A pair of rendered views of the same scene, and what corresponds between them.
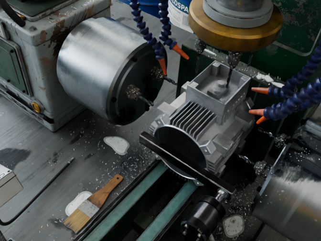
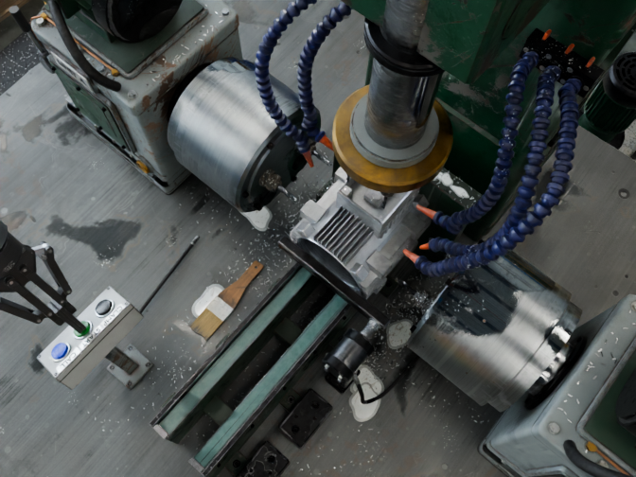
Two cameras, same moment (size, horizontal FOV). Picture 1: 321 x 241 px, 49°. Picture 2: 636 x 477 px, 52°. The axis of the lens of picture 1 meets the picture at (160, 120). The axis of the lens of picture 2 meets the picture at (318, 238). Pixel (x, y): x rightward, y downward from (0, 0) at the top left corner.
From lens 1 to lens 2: 0.50 m
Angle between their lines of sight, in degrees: 21
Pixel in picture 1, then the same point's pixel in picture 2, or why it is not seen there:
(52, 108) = (165, 171)
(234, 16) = (383, 158)
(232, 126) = (396, 237)
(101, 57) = (225, 141)
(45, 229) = (168, 333)
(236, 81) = not seen: hidden behind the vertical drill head
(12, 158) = (118, 235)
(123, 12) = not seen: outside the picture
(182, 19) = not seen: outside the picture
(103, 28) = (228, 93)
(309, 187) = (463, 341)
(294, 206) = (446, 356)
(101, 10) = (223, 39)
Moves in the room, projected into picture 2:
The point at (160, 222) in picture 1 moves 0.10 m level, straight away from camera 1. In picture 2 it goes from (303, 343) to (311, 293)
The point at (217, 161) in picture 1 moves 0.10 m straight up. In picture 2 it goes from (371, 285) to (376, 267)
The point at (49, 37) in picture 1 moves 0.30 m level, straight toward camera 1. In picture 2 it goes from (154, 99) to (185, 245)
